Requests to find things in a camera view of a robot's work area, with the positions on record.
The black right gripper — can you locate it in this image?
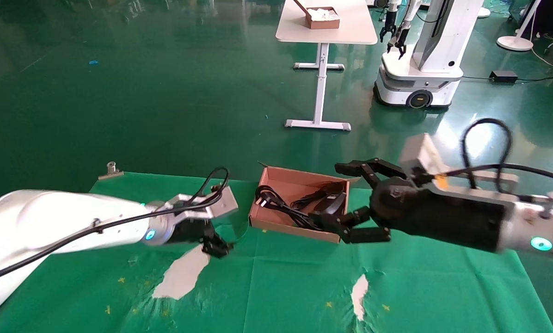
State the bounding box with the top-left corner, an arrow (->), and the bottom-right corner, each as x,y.
320,158 -> 517,253

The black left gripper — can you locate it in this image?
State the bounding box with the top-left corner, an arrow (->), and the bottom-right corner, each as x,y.
168,217 -> 233,259

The black power cord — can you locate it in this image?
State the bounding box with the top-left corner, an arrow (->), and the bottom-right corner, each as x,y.
255,185 -> 326,230

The brown open cardboard box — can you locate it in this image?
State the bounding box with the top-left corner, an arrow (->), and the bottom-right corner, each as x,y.
250,161 -> 361,244

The small brown cardboard box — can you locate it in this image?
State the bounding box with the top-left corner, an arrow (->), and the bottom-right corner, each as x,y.
294,0 -> 341,30

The black floor power box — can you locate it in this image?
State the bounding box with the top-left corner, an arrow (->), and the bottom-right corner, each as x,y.
489,70 -> 519,84

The green table cloth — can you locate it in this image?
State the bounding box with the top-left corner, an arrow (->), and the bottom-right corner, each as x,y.
0,172 -> 553,333

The silver binder clip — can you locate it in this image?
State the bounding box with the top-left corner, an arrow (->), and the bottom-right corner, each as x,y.
98,161 -> 125,180

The white wheeled robot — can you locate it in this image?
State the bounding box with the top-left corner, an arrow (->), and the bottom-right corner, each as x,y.
374,0 -> 486,110

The small black background gripper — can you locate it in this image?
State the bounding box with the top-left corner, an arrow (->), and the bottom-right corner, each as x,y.
380,21 -> 397,43
387,29 -> 409,60

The white crumpled packing material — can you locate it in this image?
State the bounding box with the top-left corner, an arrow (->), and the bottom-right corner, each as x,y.
308,7 -> 340,21

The white floor stand base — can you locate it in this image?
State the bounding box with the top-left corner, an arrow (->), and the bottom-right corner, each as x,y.
497,0 -> 544,52

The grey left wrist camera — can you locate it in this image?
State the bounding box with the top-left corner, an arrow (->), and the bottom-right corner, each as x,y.
159,185 -> 239,222

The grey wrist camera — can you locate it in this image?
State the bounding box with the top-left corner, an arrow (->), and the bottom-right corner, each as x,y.
399,133 -> 448,183
159,185 -> 239,222

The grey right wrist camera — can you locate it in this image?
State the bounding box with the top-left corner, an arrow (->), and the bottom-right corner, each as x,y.
399,133 -> 448,183

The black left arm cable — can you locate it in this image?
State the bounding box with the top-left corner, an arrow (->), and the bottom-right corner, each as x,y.
0,166 -> 231,284

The white pedestal table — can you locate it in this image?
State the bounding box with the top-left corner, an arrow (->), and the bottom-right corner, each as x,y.
276,0 -> 379,131

